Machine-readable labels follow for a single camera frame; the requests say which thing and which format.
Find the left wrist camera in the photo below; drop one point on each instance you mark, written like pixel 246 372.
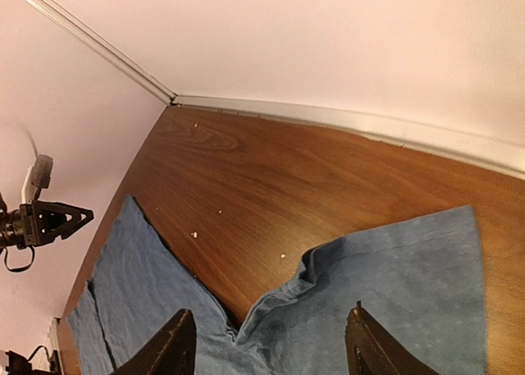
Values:
pixel 37 178

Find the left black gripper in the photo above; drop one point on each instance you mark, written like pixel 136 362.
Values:
pixel 32 224

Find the blue polo shirt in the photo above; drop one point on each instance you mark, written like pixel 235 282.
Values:
pixel 421 279

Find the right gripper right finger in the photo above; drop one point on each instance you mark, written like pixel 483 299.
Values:
pixel 371 349

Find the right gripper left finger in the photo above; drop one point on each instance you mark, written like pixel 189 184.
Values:
pixel 172 350

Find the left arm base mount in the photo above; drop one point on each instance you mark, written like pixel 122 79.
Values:
pixel 14 363

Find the left aluminium corner post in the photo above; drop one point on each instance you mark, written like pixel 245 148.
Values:
pixel 99 45

